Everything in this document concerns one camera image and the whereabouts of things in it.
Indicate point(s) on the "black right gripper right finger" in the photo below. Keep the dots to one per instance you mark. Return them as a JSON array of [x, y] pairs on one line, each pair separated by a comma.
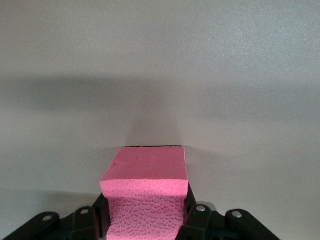
[[200, 222]]

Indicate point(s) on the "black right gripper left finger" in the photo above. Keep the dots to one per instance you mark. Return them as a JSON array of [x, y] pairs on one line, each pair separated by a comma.
[[75, 225]]

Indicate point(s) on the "red foam cube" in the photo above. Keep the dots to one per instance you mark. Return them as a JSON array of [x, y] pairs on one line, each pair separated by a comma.
[[150, 165]]

